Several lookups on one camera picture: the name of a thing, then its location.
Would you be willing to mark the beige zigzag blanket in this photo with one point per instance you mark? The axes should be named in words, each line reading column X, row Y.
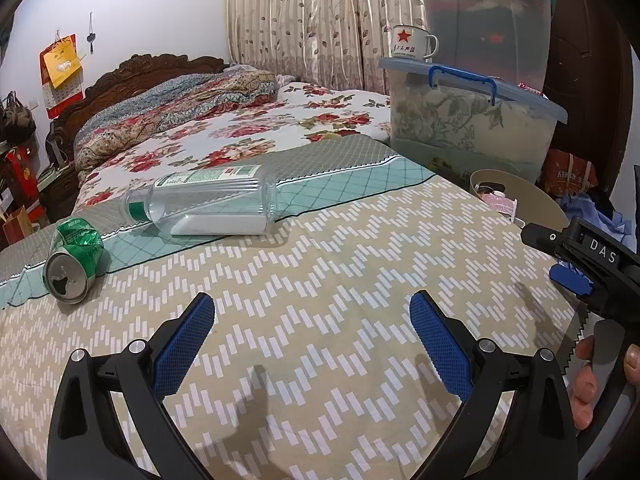
column 325, row 270

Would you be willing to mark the brown handbag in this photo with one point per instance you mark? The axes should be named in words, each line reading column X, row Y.
column 17, row 117

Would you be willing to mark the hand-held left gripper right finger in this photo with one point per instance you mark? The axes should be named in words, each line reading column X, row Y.
column 442, row 345

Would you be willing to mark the brown paper bag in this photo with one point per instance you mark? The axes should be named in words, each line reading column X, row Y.
column 17, row 227

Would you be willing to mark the clear plastic bottle green label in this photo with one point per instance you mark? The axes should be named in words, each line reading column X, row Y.
column 210, row 200

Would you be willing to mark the clear storage box teal lid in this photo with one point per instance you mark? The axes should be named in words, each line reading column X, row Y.
column 480, row 15

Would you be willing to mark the clear storage box blue lid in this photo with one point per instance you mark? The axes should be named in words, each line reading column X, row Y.
column 465, row 120

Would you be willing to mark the beige leaf print curtain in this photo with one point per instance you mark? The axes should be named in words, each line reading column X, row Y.
column 300, row 20

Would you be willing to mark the white floral bedsheet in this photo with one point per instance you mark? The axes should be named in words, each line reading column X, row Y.
column 310, row 125

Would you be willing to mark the orange cardboard carton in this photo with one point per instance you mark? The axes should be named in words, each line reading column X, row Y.
column 570, row 170

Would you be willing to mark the red wall calendar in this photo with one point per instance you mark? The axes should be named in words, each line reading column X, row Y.
column 62, row 75

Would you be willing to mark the hanging key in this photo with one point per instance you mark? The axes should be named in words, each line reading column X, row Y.
column 91, row 35

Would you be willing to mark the person's right hand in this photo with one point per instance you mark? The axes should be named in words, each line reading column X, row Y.
column 585, row 385

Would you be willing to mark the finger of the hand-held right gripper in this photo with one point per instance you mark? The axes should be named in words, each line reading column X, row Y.
column 570, row 280
column 542, row 236

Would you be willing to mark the white enamel mug red star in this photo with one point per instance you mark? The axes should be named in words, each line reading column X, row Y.
column 410, row 42

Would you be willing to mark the carved dark wooden headboard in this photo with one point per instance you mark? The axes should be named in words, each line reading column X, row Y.
column 150, row 65

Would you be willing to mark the blue cloth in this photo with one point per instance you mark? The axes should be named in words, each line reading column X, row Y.
column 600, row 210

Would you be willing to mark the beige trash bin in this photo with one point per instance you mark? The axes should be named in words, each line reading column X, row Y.
column 540, row 200

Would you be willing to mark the folded floral quilt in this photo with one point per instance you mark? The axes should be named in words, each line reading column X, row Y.
column 165, row 110

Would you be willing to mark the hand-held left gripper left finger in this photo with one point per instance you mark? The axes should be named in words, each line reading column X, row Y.
column 182, row 345

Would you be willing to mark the red gift bag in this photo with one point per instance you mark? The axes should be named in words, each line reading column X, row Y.
column 20, row 180

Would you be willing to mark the dark wooden wardrobe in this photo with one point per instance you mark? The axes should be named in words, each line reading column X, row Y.
column 585, row 60

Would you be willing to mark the crushed green can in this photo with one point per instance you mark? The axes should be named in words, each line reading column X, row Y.
column 72, row 260

